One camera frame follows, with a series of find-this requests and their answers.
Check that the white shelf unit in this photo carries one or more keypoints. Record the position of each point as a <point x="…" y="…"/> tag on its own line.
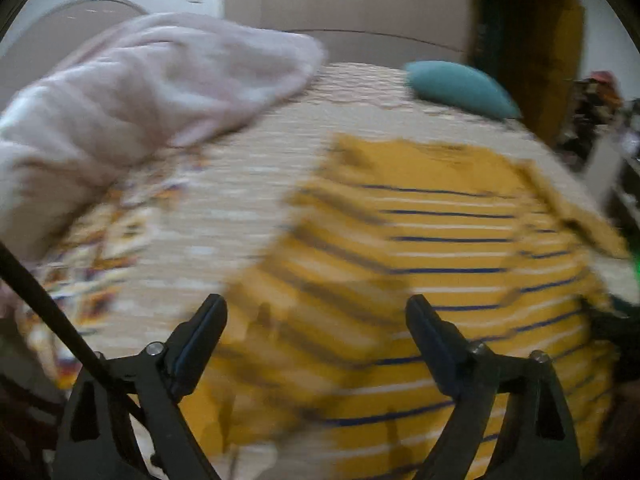
<point x="607" y="165"/>

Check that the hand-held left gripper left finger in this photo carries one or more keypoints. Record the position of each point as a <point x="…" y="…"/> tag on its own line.
<point x="192" y="345"/>

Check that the beige quilted bedspread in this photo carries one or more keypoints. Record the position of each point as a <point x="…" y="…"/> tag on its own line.
<point x="240" y="210"/>

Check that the pink floral blanket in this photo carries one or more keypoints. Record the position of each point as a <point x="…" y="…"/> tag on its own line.
<point x="125" y="105"/>

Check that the teal pillow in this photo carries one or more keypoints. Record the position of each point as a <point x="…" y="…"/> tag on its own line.
<point x="460" y="87"/>

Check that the beige padded headboard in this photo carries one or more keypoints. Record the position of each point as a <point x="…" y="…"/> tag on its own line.
<point x="350" y="5"/>

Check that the yellow striped shirt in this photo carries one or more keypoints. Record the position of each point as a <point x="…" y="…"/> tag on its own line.
<point x="450" y="270"/>

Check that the dark green door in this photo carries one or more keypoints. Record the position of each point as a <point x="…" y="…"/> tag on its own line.
<point x="489" y="20"/>

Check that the yellow wooden door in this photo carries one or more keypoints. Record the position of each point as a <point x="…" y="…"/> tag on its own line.
<point x="545" y="60"/>

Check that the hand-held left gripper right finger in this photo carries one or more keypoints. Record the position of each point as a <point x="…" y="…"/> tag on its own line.
<point x="437" y="345"/>

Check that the cluttered clothes rack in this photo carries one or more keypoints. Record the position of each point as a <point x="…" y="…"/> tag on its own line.
<point x="592" y="105"/>

